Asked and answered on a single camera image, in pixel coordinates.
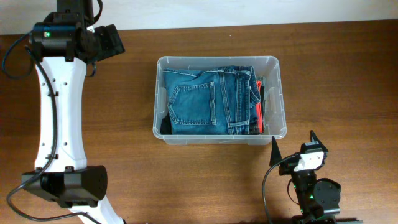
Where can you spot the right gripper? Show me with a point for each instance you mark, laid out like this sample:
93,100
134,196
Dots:
275,155

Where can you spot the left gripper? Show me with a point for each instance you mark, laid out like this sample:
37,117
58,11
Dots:
109,40

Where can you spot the black shorts with red waistband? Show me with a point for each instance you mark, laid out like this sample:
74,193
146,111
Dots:
260,105

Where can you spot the dark blue jeans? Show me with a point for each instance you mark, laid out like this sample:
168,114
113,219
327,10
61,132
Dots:
219,101

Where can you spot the black garment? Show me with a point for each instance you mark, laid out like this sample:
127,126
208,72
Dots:
166,126

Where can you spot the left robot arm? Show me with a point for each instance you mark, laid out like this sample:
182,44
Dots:
62,46

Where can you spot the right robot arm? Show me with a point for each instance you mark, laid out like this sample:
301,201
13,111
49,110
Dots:
318,199

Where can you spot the clear plastic storage bin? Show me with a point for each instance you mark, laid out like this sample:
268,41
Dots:
267,67

